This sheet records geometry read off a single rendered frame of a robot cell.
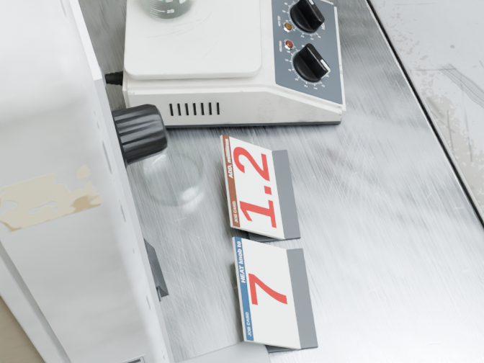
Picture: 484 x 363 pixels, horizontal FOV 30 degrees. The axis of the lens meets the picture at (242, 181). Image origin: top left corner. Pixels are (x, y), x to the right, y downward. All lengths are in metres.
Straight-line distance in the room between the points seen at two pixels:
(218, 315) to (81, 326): 0.53
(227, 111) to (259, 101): 0.03
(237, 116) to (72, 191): 0.65
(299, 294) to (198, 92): 0.20
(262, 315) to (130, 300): 0.51
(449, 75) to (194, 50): 0.26
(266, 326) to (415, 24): 0.36
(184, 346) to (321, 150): 0.22
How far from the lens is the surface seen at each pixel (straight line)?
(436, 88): 0.89
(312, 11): 0.85
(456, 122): 0.88
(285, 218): 0.80
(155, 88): 0.80
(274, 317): 0.75
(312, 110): 0.82
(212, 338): 0.76
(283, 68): 0.81
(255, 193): 0.79
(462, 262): 0.81
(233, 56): 0.79
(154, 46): 0.80
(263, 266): 0.76
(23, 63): 0.16
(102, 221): 0.19
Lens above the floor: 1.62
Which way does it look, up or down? 62 degrees down
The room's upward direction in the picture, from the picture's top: 1 degrees counter-clockwise
